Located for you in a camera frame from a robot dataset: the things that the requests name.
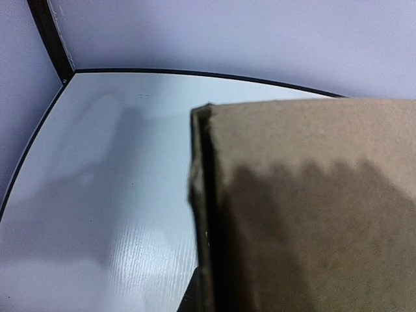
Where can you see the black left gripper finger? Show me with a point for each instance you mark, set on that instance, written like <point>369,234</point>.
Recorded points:
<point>189,301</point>

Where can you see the black enclosure frame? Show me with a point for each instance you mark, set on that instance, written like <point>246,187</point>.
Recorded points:
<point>41,13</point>

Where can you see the brown cardboard paper box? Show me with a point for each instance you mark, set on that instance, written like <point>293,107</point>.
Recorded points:
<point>305,205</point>

